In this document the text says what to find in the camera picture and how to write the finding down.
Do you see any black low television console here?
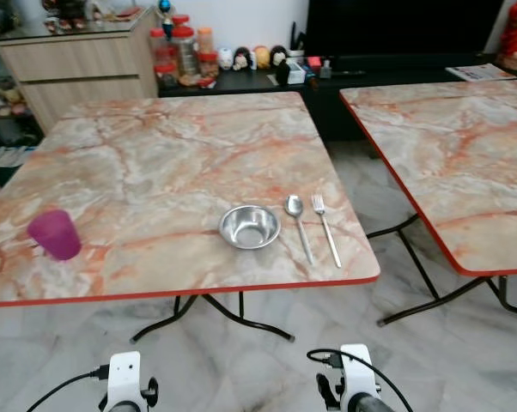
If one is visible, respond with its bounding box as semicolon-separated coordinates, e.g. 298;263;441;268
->
155;55;517;143

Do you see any printed magazine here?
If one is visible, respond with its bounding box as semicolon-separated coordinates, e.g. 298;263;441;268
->
445;63;517;83

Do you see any light wooden cabinet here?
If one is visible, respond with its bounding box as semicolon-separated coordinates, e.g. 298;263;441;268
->
0;9;161;135

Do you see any dark open shelf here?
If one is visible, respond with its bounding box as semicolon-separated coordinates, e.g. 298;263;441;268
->
0;39;45;185

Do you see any small dark figurine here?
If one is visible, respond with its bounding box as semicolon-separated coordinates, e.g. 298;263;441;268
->
270;45;289;69

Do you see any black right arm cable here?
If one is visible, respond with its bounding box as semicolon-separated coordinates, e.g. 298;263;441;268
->
307;348;414;412

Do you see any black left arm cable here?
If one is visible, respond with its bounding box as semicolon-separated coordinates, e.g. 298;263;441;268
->
26;366;111;412

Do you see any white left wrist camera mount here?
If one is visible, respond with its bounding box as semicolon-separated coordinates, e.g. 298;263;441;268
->
104;351;148;412

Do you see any small white box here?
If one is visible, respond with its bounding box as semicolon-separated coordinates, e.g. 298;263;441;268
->
287;62;307;85

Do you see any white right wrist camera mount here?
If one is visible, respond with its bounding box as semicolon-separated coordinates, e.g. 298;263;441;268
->
338;344;381;412

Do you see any stainless steel fork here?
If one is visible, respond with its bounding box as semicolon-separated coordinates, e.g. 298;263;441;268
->
311;194;344;269

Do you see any orange-filled plastic jar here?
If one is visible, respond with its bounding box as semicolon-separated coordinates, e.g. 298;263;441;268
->
197;27;219;78

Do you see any small red-lidded plastic jar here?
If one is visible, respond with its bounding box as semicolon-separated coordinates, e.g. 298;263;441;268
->
149;27;173;68

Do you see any stainless steel spoon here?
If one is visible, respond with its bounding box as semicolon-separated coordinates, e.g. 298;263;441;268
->
283;195;315;266

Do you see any stainless steel bowl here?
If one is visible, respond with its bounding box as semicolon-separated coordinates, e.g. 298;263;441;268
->
218;204;282;251

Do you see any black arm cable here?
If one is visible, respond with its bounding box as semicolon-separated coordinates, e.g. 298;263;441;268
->
307;348;414;412
26;366;111;412

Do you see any blue toy figure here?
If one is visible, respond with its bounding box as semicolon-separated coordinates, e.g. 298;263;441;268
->
155;0;175;39

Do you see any large red-lidded plastic jar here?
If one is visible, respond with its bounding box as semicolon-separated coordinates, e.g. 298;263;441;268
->
170;25;200;84

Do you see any black television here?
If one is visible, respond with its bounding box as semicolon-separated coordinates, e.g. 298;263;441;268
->
304;0;508;59

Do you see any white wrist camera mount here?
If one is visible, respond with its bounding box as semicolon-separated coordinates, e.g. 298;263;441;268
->
104;351;148;412
338;344;381;412

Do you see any small yellow figurine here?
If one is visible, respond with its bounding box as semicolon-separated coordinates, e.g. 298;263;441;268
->
252;45;271;70

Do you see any purple plastic cup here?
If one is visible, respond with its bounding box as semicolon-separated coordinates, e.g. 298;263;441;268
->
27;209;82;262

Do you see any black metal table leg frame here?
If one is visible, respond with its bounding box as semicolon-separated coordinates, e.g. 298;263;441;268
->
366;214;517;328
130;292;295;344

